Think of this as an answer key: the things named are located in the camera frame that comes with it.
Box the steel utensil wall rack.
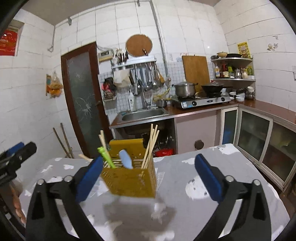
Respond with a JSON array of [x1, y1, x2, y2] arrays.
[[111, 56, 165, 95]]

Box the corner wall shelf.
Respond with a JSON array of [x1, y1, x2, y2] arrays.
[[211, 52, 255, 82]]

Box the wooden sticks against wall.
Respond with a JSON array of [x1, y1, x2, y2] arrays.
[[53, 123, 74, 159]]

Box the black wok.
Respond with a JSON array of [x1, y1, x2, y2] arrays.
[[201, 83, 223, 97]]

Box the beige electric meter box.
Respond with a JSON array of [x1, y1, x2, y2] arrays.
[[98, 49, 113, 62]]

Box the grey polar bear tablecloth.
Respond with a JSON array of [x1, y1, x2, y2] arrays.
[[20, 144, 290, 240]]

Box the dark wooden glass door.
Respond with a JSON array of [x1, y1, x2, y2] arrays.
[[61, 42, 113, 157]]

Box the round wooden cutting board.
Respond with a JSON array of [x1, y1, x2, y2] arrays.
[[125, 34, 152, 57]]

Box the blue plastic spoon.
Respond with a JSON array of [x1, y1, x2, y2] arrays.
[[119, 150, 133, 170]]

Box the steel gas stove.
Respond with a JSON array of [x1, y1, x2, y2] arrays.
[[171, 96, 231, 109]]

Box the steel cooking pot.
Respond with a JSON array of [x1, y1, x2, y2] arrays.
[[172, 81, 198, 97]]

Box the white soap bottle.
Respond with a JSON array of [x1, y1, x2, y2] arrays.
[[128, 91, 137, 111]]

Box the hanging plastic bag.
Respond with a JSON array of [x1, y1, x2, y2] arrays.
[[46, 71, 63, 98]]

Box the yellow wall poster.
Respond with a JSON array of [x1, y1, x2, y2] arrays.
[[237, 42, 251, 59]]

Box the red wall calendar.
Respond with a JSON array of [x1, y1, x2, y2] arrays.
[[0, 29, 18, 56]]

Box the yellow perforated utensil holder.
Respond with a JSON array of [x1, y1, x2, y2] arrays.
[[100, 138, 157, 198]]

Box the metal wall pipe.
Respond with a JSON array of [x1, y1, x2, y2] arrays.
[[47, 1, 165, 72]]

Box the green handled utensil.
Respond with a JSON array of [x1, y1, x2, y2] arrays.
[[97, 147, 116, 168]]

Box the steel sink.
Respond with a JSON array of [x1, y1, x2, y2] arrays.
[[118, 108, 168, 121]]

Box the wooden chopstick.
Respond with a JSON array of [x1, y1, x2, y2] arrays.
[[144, 130, 159, 169], [142, 124, 159, 169], [141, 123, 154, 169], [78, 154, 93, 162], [98, 134, 107, 153], [99, 130, 106, 149]]

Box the left human hand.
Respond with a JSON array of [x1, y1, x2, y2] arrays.
[[10, 182, 27, 226]]

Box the kitchen counter cabinets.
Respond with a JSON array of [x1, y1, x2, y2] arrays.
[[110, 100, 295, 191]]

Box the white cloth on rack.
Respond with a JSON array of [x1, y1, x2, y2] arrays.
[[113, 69, 130, 88]]

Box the rectangular wooden cutting board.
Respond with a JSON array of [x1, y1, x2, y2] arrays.
[[182, 55, 210, 92]]

